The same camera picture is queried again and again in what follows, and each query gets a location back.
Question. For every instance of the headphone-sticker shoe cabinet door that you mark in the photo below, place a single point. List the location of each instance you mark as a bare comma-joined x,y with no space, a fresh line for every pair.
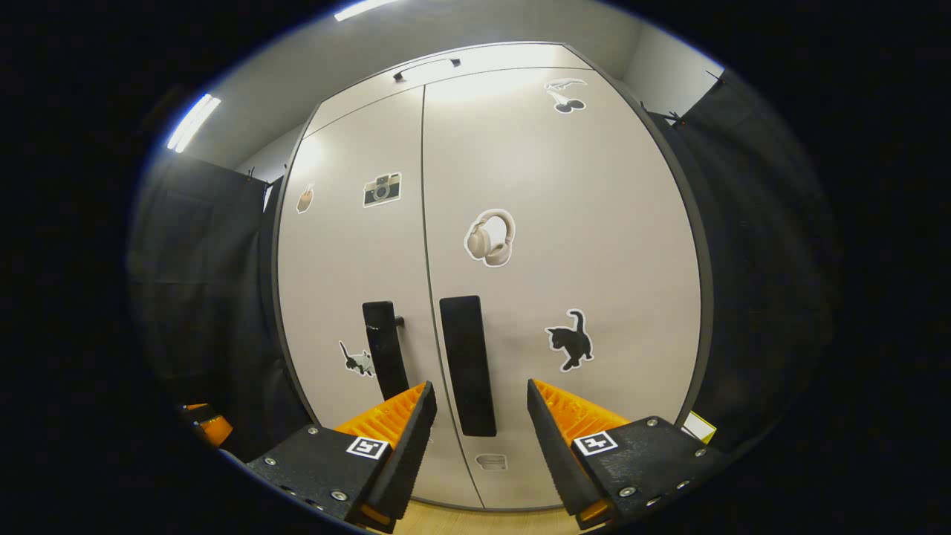
609,245

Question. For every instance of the camera-sticker shoe cabinet door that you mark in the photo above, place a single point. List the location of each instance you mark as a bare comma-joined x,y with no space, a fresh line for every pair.
349,260

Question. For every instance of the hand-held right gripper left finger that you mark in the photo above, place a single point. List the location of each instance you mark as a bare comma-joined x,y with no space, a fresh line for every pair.
412,453

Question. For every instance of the yellow book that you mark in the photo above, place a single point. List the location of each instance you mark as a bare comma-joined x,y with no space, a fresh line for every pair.
698,427

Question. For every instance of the large ceiling light panel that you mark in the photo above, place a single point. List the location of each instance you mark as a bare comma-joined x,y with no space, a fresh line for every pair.
364,9

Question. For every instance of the black backdrop cloth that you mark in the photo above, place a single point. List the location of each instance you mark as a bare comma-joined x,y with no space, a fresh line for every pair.
193,260

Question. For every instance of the beige double-door shoe cabinet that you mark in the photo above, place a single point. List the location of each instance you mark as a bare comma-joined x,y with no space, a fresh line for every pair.
505,58

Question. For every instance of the small ceiling light panel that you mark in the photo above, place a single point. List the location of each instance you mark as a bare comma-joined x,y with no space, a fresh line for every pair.
193,122

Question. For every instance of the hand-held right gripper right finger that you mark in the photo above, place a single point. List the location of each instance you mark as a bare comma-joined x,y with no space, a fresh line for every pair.
553,453

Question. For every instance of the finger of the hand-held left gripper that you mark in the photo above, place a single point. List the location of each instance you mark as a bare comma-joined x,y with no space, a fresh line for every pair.
215,431
195,409

